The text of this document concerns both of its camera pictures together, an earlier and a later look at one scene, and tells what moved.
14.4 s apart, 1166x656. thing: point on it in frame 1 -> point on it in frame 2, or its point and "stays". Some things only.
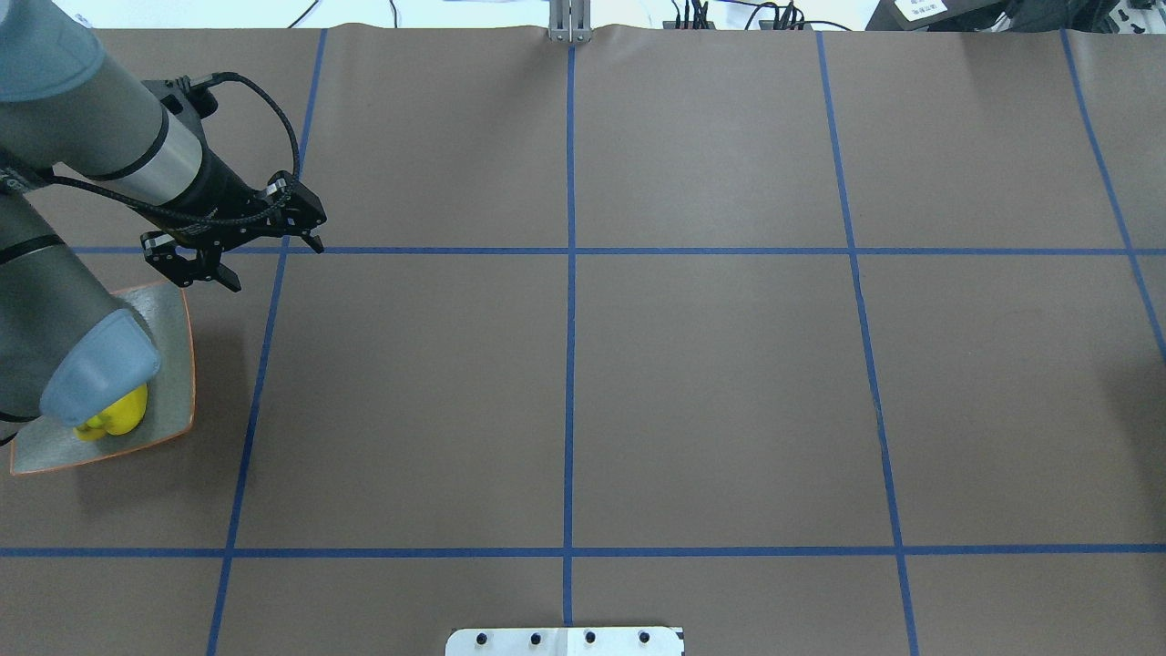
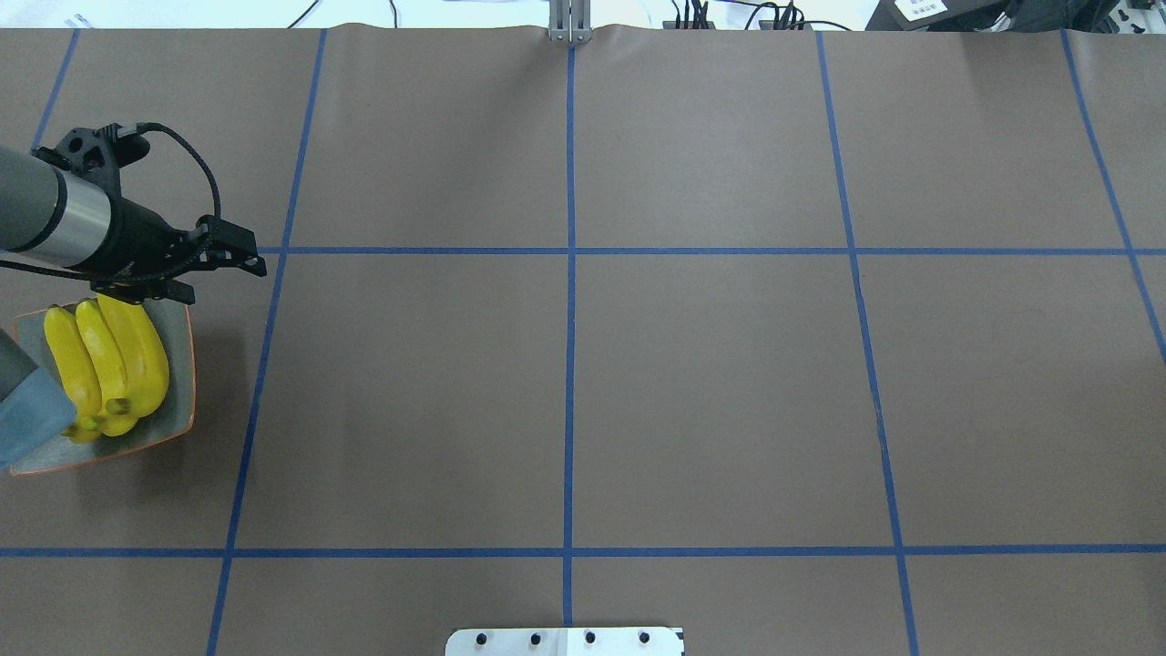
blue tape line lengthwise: [568, 340] stays
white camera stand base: [564, 640] stays
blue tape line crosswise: [693, 251] stays
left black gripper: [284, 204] -> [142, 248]
